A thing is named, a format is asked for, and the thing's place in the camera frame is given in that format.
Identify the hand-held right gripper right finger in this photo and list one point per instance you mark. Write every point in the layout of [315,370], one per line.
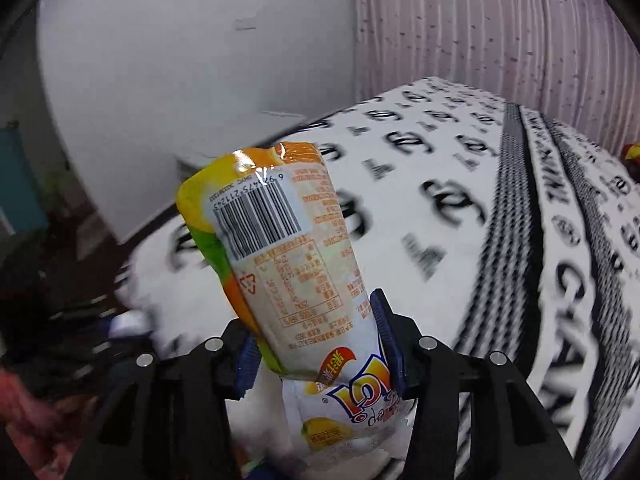
[387,340]

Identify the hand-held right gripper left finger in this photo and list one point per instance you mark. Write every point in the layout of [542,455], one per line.
[247,365]

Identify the yellow and white snack pouch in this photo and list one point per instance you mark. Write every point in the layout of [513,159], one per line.
[290,260]

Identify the person's left forearm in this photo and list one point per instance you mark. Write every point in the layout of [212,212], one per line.
[30,415]

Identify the printed white blanket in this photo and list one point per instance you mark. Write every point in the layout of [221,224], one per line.
[450,260]

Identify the teal cabinet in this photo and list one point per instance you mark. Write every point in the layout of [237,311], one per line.
[17,185]

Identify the small yellow red packet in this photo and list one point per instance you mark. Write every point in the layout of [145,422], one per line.
[632,152]

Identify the striped pale curtain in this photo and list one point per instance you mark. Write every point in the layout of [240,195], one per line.
[475,25]

